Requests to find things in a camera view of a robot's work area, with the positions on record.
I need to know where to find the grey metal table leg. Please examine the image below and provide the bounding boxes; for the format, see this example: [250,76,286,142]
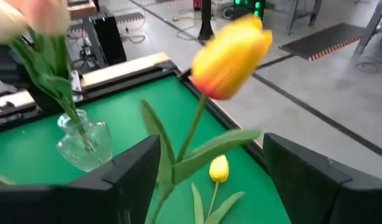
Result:
[352,0,382,57]

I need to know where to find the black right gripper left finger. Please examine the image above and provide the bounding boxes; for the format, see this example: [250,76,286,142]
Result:
[69,134,162,224]

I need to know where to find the yellow artificial tulip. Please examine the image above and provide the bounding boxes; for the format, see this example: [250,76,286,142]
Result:
[190,154,245,224]

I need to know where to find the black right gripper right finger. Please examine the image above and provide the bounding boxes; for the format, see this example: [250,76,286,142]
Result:
[264,133,378,224]

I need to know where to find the black machine green lights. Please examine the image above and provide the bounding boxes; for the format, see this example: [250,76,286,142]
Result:
[233,0,266,19]

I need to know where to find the cream artificial tulip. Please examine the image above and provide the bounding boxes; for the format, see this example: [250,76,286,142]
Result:
[4,0,95,153]
[0,6,95,153]

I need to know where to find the black mat orange striped edge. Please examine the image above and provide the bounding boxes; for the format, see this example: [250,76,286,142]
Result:
[279,22,366,62]

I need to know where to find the light wooden board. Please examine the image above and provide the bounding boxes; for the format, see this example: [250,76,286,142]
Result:
[0,52,170,118]

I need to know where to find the black box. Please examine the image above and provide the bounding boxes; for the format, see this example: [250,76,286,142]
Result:
[83,14,128,66]

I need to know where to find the black stand post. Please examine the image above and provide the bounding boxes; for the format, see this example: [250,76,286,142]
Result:
[198,0,215,41]

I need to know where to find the cut crystal glass vase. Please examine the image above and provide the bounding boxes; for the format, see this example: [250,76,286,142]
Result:
[56,108,114,173]

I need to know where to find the orange artificial tulip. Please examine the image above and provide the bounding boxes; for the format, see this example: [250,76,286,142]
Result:
[139,14,273,224]

